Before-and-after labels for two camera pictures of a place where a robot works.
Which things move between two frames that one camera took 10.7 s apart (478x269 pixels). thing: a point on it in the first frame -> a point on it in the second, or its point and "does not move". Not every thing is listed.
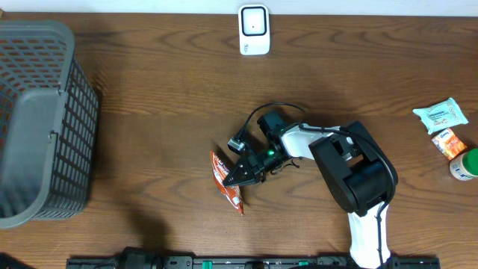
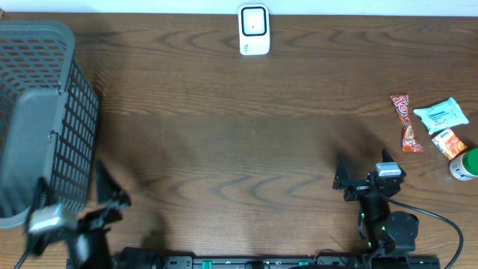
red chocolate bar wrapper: (231, 193) -> (410, 143)
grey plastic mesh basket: (49, 123) does not move
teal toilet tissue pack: (441, 116) does not move
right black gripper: (252, 169) -> (358, 187)
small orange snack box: (449, 143) does not move
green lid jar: (464, 167) does not move
